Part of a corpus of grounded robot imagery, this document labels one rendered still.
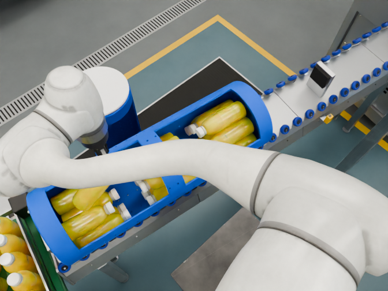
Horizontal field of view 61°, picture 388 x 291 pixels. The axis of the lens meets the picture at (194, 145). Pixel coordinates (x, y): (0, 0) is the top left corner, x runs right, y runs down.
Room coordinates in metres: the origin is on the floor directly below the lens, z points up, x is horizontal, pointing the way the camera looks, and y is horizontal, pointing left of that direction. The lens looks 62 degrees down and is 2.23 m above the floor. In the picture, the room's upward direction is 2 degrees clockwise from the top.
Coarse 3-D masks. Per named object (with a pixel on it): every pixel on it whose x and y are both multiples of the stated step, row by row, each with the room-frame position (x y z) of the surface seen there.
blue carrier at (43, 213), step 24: (216, 96) 0.75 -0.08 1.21; (240, 96) 0.74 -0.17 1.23; (168, 120) 0.64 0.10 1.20; (264, 120) 0.66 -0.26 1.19; (120, 144) 0.54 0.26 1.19; (144, 144) 0.53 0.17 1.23; (48, 192) 0.40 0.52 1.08; (120, 192) 0.45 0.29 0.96; (168, 192) 0.39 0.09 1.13; (48, 216) 0.27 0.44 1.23; (144, 216) 0.32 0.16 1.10; (48, 240) 0.20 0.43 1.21; (96, 240) 0.22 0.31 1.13
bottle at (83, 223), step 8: (96, 208) 0.32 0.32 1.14; (104, 208) 0.33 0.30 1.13; (80, 216) 0.30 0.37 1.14; (88, 216) 0.30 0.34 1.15; (96, 216) 0.30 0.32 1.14; (104, 216) 0.30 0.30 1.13; (64, 224) 0.27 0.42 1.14; (72, 224) 0.27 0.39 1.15; (80, 224) 0.27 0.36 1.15; (88, 224) 0.27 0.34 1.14; (96, 224) 0.28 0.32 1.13; (72, 232) 0.24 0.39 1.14; (80, 232) 0.25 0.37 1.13; (72, 240) 0.22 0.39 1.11
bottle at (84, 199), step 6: (102, 186) 0.37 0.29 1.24; (108, 186) 0.38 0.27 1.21; (78, 192) 0.36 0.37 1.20; (84, 192) 0.36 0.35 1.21; (90, 192) 0.35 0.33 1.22; (96, 192) 0.36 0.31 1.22; (102, 192) 0.36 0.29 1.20; (72, 198) 0.35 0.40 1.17; (78, 198) 0.34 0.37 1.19; (84, 198) 0.34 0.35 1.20; (90, 198) 0.34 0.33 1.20; (96, 198) 0.35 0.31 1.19; (78, 204) 0.33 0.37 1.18; (84, 204) 0.33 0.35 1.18; (90, 204) 0.33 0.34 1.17; (84, 210) 0.31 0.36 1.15
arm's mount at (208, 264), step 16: (224, 224) 0.32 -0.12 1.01; (240, 224) 0.32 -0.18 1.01; (256, 224) 0.32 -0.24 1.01; (208, 240) 0.26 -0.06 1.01; (224, 240) 0.26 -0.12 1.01; (240, 240) 0.26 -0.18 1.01; (192, 256) 0.20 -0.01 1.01; (208, 256) 0.20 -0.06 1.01; (224, 256) 0.20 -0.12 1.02; (176, 272) 0.15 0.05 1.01; (192, 272) 0.15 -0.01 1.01; (208, 272) 0.15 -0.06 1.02; (224, 272) 0.15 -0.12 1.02; (192, 288) 0.10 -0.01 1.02; (208, 288) 0.10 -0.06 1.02
